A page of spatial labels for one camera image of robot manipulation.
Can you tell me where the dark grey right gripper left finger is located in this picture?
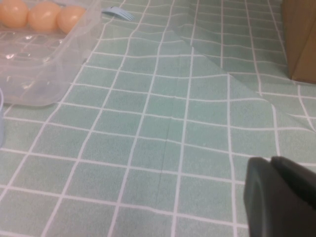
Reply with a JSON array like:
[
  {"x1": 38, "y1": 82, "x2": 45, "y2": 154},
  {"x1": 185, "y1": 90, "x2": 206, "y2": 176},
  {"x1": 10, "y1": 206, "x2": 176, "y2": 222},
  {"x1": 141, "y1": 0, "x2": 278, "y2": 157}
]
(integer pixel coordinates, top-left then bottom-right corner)
[{"x1": 243, "y1": 156, "x2": 316, "y2": 237}]

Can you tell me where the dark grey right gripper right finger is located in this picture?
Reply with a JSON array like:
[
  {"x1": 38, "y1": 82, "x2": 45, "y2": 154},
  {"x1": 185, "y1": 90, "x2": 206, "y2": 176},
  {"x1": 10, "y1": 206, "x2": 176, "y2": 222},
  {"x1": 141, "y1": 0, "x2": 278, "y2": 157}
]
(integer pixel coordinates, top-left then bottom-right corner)
[{"x1": 270, "y1": 155, "x2": 316, "y2": 206}]

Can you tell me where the brown cardboard box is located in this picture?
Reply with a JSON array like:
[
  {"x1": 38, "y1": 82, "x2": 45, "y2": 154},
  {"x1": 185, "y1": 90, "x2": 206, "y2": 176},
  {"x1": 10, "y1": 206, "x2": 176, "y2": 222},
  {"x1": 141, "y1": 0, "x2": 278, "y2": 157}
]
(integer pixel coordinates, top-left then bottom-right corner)
[{"x1": 281, "y1": 0, "x2": 316, "y2": 83}]

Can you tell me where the clear plastic egg box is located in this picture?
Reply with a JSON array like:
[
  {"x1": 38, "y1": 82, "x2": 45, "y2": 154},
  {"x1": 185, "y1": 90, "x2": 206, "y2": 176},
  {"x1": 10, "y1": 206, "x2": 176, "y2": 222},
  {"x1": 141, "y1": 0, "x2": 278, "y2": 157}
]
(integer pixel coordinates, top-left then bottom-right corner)
[{"x1": 0, "y1": 0, "x2": 103, "y2": 107}]

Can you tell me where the orange plastic egg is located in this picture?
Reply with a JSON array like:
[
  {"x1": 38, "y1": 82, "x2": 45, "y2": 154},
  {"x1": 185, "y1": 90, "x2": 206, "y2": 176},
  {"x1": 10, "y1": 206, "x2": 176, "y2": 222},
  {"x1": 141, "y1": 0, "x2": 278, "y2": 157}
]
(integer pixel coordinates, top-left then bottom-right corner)
[
  {"x1": 0, "y1": 0, "x2": 29, "y2": 28},
  {"x1": 56, "y1": 6, "x2": 86, "y2": 34},
  {"x1": 27, "y1": 0, "x2": 62, "y2": 33}
]

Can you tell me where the green white checked tablecloth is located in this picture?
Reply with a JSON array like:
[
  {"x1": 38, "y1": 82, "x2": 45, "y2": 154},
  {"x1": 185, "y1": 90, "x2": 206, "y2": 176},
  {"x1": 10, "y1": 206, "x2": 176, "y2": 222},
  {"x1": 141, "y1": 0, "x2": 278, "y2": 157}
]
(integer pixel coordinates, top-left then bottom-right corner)
[{"x1": 0, "y1": 0, "x2": 316, "y2": 237}]

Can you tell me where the light blue plastic fork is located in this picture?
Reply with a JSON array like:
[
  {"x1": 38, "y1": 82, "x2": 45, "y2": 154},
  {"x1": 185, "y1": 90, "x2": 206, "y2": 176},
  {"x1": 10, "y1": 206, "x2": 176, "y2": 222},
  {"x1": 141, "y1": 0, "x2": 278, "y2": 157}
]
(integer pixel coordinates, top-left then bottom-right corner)
[{"x1": 102, "y1": 6, "x2": 136, "y2": 21}]

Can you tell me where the light blue bowl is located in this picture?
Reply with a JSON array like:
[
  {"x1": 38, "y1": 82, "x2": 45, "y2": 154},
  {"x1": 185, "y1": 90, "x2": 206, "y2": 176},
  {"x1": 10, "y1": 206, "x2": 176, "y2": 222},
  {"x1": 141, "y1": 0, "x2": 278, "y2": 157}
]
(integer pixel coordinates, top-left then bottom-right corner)
[{"x1": 0, "y1": 88, "x2": 5, "y2": 148}]

